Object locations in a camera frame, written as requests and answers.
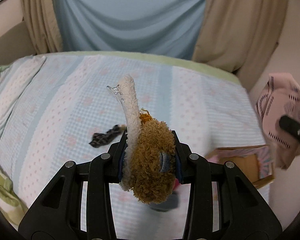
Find green blanket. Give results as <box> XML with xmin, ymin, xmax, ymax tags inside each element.
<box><xmin>0</xmin><ymin>62</ymin><xmax>38</xmax><ymax>228</ymax></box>

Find beige curtain left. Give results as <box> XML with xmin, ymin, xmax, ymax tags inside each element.
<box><xmin>20</xmin><ymin>0</ymin><xmax>63</xmax><ymax>54</ymax></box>

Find cardboard box pink pattern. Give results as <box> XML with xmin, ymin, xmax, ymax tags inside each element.
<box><xmin>205</xmin><ymin>145</ymin><xmax>275</xmax><ymax>189</ymax></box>

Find patterned blue pink bedspread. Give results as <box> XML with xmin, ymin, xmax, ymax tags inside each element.
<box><xmin>0</xmin><ymin>53</ymin><xmax>265</xmax><ymax>230</ymax></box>

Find brown plush toy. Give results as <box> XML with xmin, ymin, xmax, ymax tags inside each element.
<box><xmin>112</xmin><ymin>75</ymin><xmax>176</xmax><ymax>204</ymax></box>

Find black printed scarf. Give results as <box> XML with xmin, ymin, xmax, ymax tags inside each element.
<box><xmin>89</xmin><ymin>125</ymin><xmax>126</xmax><ymax>148</ymax></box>

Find pink patterned cloth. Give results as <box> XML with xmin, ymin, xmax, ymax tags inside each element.
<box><xmin>255</xmin><ymin>73</ymin><xmax>300</xmax><ymax>170</ymax></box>

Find magenta pouch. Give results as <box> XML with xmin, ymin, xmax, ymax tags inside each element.
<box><xmin>173</xmin><ymin>179</ymin><xmax>180</xmax><ymax>190</ymax></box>

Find light blue hanging sheet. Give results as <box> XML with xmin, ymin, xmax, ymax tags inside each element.
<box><xmin>54</xmin><ymin>0</ymin><xmax>206</xmax><ymax>60</ymax></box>

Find grey fluffy hat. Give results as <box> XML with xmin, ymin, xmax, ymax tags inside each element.
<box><xmin>149</xmin><ymin>191</ymin><xmax>179</xmax><ymax>212</ymax></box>

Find grey sofa headboard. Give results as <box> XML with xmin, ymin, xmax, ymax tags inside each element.
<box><xmin>0</xmin><ymin>21</ymin><xmax>37</xmax><ymax>66</ymax></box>

